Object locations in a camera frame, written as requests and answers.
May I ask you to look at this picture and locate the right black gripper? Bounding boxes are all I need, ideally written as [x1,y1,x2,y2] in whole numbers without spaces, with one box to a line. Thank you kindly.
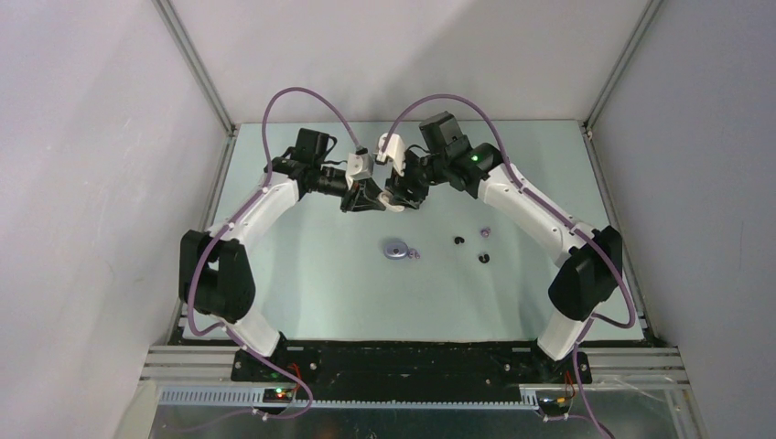
[385,148,448,209]

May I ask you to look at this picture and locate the white earbud charging case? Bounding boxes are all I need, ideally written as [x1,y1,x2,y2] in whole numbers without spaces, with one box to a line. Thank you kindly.
[378,191,405,213]

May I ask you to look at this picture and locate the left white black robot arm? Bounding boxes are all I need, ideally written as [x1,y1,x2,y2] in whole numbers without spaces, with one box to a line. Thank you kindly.
[178,128,385,381]

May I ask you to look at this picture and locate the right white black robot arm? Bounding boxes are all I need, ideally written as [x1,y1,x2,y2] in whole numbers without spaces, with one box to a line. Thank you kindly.
[376,112,623,382]

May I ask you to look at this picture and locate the purple earbud charging case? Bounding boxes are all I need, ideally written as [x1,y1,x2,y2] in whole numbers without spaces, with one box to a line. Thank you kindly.
[383,240,410,261]

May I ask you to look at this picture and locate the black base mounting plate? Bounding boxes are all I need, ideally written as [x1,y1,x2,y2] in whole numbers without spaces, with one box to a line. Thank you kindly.
[231,340,592,401]

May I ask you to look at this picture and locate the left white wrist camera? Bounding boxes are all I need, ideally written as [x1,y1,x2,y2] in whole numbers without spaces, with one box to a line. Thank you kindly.
[345,152,374,185]

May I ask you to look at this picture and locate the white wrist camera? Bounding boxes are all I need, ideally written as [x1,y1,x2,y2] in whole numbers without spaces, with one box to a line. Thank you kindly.
[345,152,374,185]
[375,133,406,166]

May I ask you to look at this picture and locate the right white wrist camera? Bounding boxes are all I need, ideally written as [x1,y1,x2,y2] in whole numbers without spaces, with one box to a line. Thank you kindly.
[375,133,406,166]

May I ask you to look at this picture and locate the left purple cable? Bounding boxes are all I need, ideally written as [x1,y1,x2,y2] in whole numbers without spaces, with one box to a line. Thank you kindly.
[186,88,365,421]

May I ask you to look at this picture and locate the purple cable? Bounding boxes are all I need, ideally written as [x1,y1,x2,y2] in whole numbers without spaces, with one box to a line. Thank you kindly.
[383,93,638,439]
[186,88,365,421]

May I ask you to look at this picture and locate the left aluminium frame post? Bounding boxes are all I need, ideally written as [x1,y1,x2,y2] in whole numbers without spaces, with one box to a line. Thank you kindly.
[151,0,235,136]

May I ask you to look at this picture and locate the aluminium frame post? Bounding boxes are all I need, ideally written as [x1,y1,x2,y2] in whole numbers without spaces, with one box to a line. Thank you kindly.
[151,0,235,136]
[581,0,664,140]

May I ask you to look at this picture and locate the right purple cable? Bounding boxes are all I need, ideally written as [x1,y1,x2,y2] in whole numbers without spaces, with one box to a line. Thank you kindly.
[383,93,638,439]

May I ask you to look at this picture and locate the grey slotted cable duct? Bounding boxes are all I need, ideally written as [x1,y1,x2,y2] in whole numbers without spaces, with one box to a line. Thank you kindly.
[158,386,539,410]

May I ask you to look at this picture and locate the aluminium front frame rail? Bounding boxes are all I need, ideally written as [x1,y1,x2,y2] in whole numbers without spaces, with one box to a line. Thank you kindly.
[141,346,690,390]

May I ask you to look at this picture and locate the right aluminium frame post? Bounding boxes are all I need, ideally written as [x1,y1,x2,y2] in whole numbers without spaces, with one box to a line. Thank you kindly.
[581,0,664,140]

